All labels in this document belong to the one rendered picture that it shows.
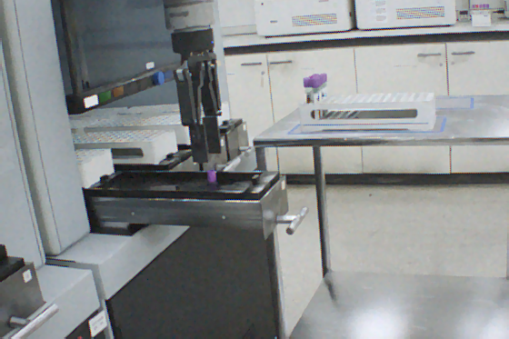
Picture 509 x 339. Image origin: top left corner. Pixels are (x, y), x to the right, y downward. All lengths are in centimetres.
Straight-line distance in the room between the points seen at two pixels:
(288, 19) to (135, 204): 241
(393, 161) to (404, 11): 85
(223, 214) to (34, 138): 34
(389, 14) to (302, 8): 49
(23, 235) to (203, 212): 30
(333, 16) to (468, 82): 83
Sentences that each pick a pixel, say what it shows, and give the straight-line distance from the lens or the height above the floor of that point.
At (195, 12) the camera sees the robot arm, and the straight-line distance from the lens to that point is 98.
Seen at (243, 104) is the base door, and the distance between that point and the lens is 346.
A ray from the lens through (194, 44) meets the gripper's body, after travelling 99.
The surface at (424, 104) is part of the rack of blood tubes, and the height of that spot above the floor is 88.
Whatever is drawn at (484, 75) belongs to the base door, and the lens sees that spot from 320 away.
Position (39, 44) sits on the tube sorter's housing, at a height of 110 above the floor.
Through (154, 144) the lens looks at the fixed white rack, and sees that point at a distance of 118.
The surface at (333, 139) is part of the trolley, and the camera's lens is 122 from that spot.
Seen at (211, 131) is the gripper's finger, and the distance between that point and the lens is 107.
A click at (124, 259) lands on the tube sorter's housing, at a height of 71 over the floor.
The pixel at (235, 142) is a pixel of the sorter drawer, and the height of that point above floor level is 77.
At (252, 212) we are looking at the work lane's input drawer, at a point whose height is 79.
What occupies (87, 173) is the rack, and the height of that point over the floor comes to 84.
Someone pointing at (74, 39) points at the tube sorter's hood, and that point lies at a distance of 104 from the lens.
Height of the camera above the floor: 111
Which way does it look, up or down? 14 degrees down
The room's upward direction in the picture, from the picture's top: 7 degrees counter-clockwise
